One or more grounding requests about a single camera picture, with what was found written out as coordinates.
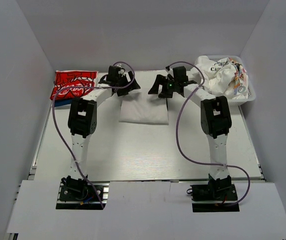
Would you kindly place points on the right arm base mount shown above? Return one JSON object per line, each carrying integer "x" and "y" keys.
{"x": 217, "y": 196}

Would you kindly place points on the white plastic basket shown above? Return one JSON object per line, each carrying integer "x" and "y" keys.
{"x": 250, "y": 97}

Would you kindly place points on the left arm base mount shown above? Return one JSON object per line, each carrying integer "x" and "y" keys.
{"x": 78, "y": 194}

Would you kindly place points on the folded red coca-cola shirt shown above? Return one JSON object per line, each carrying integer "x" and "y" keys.
{"x": 75, "y": 80}

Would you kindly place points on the white colourful print t shirt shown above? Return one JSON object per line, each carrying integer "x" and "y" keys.
{"x": 222, "y": 77}

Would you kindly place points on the green and white t shirt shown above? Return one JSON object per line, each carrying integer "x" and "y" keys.
{"x": 139, "y": 107}

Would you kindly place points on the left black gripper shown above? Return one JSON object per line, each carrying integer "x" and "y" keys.
{"x": 134, "y": 85}

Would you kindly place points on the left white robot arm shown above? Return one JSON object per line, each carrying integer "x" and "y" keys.
{"x": 82, "y": 120}

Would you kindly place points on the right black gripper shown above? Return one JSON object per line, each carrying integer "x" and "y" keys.
{"x": 161, "y": 80}

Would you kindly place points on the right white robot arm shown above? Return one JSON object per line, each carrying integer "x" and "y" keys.
{"x": 215, "y": 121}

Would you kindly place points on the folded blue shirt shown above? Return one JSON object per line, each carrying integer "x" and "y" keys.
{"x": 60, "y": 103}

